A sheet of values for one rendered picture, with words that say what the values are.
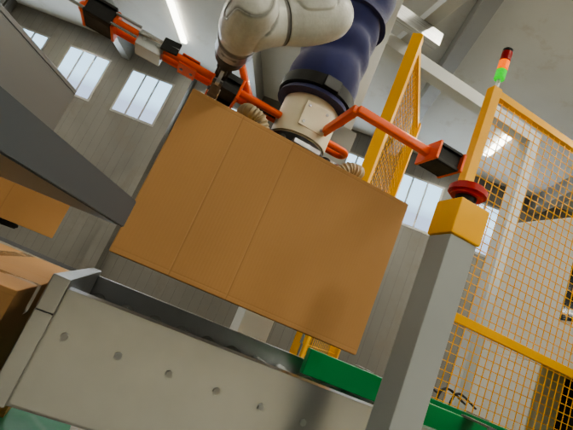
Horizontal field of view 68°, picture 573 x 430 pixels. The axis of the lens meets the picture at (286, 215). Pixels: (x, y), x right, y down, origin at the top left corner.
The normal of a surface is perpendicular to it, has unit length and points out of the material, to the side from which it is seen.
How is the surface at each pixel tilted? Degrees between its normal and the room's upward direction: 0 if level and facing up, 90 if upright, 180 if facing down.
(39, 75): 90
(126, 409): 90
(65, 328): 90
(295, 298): 90
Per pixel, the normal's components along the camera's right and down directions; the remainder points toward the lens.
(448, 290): 0.33, -0.11
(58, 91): 0.93, 0.37
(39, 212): 0.68, 0.10
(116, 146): 0.01, -0.25
